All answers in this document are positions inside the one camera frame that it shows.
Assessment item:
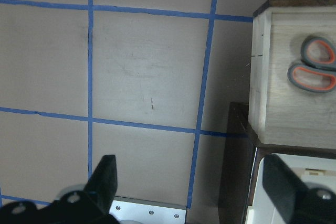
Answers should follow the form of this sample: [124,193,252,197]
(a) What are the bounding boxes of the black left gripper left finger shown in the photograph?
[83,155,117,215]

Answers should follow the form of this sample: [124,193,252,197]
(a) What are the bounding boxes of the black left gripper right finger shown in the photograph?
[262,154,335,223]

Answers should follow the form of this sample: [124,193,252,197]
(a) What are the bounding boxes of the grey orange scissors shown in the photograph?
[287,36,335,93]

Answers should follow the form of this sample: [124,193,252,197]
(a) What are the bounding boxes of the dark brown drawer cabinet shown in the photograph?
[218,102,335,223]

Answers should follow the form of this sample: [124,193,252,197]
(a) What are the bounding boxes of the white plastic tray bin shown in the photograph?
[243,153,335,223]

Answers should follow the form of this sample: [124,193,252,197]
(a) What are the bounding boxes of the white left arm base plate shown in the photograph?
[109,197,187,224]

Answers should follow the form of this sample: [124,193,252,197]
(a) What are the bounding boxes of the wooden drawer with white handle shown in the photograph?
[248,0,335,149]

